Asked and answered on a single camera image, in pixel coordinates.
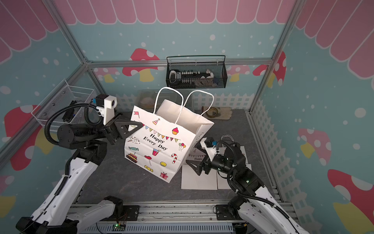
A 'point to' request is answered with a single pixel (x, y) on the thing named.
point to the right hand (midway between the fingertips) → (192, 154)
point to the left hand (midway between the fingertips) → (143, 129)
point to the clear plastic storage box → (150, 101)
